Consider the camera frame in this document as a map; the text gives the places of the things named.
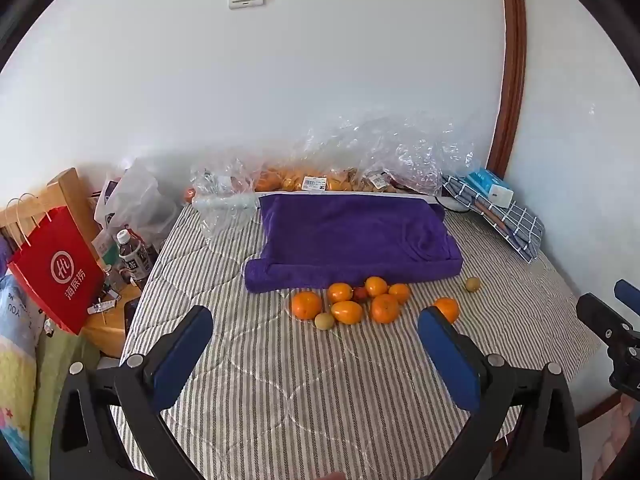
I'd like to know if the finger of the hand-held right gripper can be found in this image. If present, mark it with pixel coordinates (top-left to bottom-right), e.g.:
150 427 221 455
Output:
615 279 640 314
576 293 640 403

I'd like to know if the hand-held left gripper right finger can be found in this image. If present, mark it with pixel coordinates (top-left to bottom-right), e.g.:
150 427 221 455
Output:
417 306 583 480

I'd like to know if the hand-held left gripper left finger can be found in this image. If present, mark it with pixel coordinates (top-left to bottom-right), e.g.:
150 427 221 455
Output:
49 305 215 480

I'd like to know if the large rough orange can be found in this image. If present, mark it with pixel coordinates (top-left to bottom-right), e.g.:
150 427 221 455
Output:
370 293 401 324

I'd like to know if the oval orange citrus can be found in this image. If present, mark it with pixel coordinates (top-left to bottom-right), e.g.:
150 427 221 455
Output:
330 301 364 325

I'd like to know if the purple towel-covered tray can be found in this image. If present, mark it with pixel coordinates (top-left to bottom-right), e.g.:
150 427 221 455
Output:
243 192 464 294

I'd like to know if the wooden nightstand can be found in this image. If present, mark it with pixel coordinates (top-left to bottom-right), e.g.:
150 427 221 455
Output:
80 282 145 359

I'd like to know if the bottle with black label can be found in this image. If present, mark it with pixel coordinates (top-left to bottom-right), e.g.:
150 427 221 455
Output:
116 229 154 282

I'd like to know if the blue checked cloth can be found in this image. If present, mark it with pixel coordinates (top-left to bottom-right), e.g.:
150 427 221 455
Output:
442 174 546 264

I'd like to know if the striped bed quilt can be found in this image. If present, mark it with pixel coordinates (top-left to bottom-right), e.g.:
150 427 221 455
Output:
107 195 603 480

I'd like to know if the small crumpled clear plastic bag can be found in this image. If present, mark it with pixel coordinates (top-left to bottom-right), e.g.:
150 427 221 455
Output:
190 157 263 256

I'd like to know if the red paper bag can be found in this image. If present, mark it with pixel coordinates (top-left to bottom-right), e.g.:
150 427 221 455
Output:
5 194 107 336

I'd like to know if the small white box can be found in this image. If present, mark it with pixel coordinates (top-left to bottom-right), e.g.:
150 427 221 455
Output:
487 183 516 209

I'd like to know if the colourful printed blanket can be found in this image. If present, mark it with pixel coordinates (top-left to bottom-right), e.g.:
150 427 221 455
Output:
0 260 101 478

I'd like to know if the white plastic bag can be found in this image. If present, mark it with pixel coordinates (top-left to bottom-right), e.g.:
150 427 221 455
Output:
94 159 177 257

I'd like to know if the blue and white box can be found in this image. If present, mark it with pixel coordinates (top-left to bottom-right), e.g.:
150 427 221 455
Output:
465 167 505 196

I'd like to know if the clear bag of brown fruit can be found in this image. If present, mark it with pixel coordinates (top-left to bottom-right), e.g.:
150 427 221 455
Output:
360 169 403 194

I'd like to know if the clear bag of oranges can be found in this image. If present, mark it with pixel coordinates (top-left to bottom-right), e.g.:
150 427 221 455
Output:
254 164 362 194

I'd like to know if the large crumpled clear plastic bag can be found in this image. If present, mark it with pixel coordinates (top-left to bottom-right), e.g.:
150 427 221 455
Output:
300 112 478 196

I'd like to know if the brown wooden door frame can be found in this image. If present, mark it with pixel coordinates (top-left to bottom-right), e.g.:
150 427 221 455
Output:
487 0 528 178

